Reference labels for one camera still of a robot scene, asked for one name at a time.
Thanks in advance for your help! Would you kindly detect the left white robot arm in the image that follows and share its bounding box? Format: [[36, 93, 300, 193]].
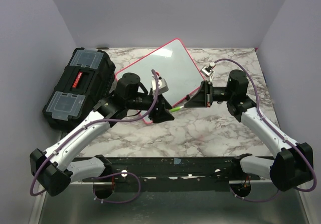
[[30, 70, 174, 196]]

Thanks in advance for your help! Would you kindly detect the black toolbox with clear lids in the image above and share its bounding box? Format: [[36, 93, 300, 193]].
[[42, 48, 115, 132]]

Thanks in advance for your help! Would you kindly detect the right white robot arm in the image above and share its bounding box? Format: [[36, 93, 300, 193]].
[[184, 70, 314, 191]]

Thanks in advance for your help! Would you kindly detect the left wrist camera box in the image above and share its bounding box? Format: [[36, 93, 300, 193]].
[[151, 79, 169, 95]]

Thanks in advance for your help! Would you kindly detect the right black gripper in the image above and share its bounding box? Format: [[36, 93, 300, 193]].
[[185, 81, 234, 108]]

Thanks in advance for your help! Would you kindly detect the blue tape piece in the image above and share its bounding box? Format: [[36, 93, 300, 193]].
[[174, 158, 182, 165]]

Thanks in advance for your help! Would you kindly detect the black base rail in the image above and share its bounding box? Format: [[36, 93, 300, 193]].
[[84, 157, 260, 192]]

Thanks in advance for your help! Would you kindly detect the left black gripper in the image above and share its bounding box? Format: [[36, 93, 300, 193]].
[[126, 90, 175, 123]]

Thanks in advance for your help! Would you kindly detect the pink framed whiteboard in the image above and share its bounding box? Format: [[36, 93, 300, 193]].
[[115, 37, 206, 124]]

